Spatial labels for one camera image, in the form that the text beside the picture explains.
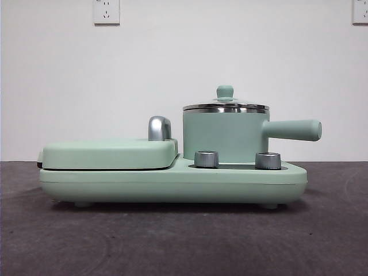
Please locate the glass lid with green knob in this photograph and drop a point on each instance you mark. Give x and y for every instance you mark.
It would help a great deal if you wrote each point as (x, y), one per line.
(225, 91)

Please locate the silver control knob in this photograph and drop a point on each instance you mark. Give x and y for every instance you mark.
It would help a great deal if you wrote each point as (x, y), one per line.
(268, 160)
(206, 159)

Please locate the mint green breakfast machine base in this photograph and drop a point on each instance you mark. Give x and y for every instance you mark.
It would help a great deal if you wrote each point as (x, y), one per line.
(143, 184)

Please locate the mint green griddle cover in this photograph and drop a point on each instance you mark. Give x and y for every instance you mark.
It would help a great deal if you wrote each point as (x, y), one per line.
(100, 153)

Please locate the white wall socket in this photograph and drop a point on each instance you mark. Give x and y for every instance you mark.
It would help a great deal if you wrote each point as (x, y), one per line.
(107, 13)
(360, 11)

